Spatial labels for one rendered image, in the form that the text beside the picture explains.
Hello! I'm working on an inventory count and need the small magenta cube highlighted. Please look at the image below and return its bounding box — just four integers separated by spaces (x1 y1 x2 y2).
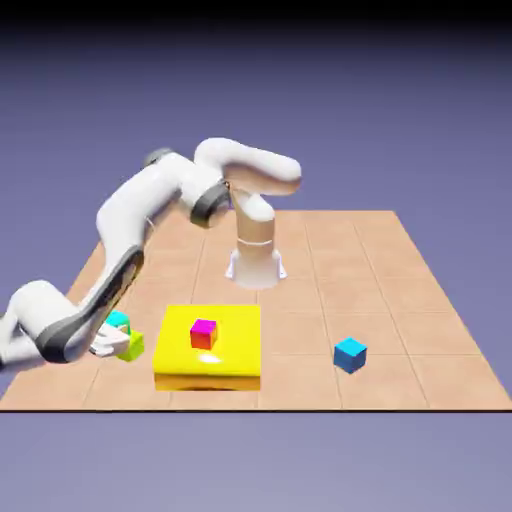
189 318 219 350

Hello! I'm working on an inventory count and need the small lime green cube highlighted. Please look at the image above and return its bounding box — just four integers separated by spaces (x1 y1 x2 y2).
115 330 146 363

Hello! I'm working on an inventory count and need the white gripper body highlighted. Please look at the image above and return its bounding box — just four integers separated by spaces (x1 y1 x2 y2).
88 322 132 358

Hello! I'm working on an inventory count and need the small cyan cube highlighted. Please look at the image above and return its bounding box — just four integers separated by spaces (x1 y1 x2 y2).
105 310 132 335

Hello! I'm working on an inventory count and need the small blue cube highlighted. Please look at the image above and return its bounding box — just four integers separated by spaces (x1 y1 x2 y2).
333 336 368 375

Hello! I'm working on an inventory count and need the large yellow box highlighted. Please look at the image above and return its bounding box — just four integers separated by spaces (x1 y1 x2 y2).
152 304 263 392

